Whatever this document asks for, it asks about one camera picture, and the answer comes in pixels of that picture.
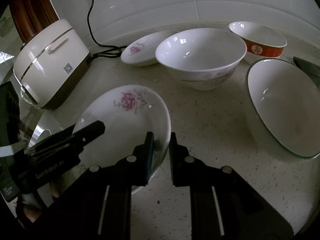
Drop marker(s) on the white rice cooker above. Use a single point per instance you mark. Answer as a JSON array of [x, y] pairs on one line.
[[51, 64]]

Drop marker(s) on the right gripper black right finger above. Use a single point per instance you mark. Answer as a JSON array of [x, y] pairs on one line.
[[223, 205]]

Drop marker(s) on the large white plate pink flower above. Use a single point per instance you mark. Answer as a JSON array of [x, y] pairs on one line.
[[128, 113]]

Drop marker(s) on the person left hand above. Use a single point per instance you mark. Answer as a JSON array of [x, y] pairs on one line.
[[30, 206]]

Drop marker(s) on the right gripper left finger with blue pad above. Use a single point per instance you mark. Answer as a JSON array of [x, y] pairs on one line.
[[98, 204]]

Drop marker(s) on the red and white bowl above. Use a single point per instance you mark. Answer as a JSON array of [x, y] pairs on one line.
[[261, 41]]

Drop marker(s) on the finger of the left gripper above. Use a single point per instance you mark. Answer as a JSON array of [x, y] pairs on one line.
[[68, 138]]

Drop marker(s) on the black gas stove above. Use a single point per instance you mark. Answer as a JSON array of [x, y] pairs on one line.
[[310, 69]]

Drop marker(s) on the white flared bowl pink flowers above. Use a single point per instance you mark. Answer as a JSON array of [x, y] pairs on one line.
[[201, 58]]

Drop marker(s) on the large white bowl green rim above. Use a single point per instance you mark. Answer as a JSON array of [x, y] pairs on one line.
[[282, 110]]

